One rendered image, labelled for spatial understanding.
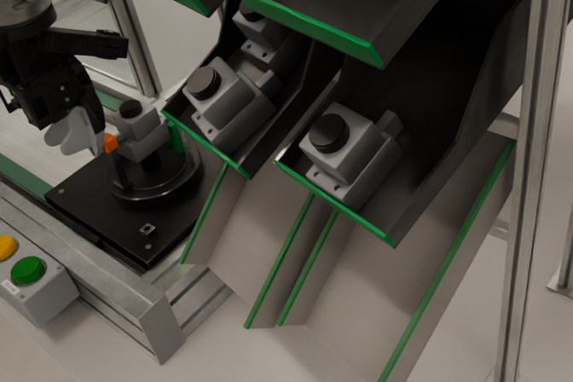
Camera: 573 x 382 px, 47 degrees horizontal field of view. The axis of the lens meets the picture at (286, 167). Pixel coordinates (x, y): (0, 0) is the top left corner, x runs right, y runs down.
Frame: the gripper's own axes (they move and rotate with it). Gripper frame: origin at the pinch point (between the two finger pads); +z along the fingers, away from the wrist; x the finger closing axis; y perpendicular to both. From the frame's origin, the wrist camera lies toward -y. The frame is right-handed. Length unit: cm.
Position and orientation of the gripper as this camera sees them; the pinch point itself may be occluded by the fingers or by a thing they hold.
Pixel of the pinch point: (97, 144)
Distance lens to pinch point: 88.6
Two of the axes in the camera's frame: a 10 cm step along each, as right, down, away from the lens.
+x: 7.5, 3.4, -5.6
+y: -6.4, 5.7, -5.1
